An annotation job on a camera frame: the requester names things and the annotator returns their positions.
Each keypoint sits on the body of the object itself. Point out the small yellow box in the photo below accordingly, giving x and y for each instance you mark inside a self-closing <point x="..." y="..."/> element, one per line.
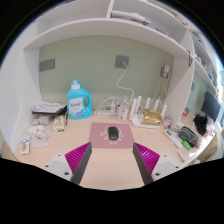
<point x="59" y="124"/>

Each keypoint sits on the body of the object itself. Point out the clear plastic bag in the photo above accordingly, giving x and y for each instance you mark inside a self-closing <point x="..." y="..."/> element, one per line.
<point x="41" y="142"/>

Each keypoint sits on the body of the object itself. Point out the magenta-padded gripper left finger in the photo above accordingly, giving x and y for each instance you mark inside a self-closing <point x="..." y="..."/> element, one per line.
<point x="78" y="156"/>

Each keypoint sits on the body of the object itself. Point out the black pen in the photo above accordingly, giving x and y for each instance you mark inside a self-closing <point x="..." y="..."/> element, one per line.
<point x="66" y="119"/>

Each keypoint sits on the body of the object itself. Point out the black pouch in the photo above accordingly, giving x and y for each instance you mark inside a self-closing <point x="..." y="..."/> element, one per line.
<point x="189" y="135"/>

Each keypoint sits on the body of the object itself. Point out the white power strip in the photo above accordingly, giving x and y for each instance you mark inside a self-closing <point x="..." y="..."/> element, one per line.
<point x="103" y="113"/>

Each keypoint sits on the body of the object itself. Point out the black computer mouse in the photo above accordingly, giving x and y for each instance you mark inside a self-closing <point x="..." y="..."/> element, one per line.
<point x="113" y="133"/>

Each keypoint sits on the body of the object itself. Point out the small jar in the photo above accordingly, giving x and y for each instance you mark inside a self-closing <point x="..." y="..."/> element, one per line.
<point x="167" y="122"/>

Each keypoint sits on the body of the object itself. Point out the white marker pen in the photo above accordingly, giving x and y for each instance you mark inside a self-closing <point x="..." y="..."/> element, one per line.
<point x="181" y="156"/>

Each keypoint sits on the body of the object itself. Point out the white remote control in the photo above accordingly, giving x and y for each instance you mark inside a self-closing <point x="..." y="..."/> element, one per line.
<point x="172" y="138"/>

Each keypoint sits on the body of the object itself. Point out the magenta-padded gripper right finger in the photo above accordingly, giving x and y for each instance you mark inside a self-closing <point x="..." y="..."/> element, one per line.
<point x="148" y="158"/>

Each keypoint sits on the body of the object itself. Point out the pink mouse pad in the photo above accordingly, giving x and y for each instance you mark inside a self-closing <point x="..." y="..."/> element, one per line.
<point x="98" y="138"/>

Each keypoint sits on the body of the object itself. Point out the side wall socket with plugs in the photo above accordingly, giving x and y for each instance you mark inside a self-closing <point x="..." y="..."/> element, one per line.
<point x="165" y="70"/>

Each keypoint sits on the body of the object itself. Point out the grey wall socket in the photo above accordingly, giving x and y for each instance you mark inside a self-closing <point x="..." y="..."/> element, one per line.
<point x="120" y="60"/>

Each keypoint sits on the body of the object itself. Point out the small yellow packet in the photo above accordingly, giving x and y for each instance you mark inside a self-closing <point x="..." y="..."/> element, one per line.
<point x="40" y="134"/>

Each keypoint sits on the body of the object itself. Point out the blue detergent bottle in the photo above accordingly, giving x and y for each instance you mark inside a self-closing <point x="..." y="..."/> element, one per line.
<point x="75" y="106"/>

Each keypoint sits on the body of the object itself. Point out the stack of papers and books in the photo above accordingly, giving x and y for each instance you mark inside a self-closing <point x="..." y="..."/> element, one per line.
<point x="48" y="107"/>

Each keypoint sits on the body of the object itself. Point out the blue and yellow card packet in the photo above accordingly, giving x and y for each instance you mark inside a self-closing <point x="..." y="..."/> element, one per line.
<point x="25" y="145"/>

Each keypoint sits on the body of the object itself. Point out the long grey wall plate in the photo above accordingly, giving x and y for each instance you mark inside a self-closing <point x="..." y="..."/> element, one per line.
<point x="47" y="65"/>

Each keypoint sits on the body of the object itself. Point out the golden snack bag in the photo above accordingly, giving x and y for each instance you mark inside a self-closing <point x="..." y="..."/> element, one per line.
<point x="151" y="117"/>

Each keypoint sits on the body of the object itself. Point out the white router with antennas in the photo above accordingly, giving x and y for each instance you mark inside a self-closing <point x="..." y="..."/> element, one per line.
<point x="136" y="121"/>

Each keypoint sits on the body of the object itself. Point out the black bag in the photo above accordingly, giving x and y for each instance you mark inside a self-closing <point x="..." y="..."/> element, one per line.
<point x="201" y="124"/>

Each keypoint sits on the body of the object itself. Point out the black monitor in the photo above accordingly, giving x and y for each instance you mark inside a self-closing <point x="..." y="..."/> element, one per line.
<point x="210" y="106"/>

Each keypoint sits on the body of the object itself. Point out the grey foil packets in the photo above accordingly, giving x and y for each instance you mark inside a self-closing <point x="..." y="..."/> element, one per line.
<point x="41" y="120"/>

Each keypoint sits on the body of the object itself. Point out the clear plastic bottle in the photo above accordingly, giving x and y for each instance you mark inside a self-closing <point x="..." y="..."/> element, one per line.
<point x="123" y="113"/>

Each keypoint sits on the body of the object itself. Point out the green small tube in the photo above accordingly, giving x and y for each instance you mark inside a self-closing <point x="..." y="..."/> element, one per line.
<point x="186" y="145"/>

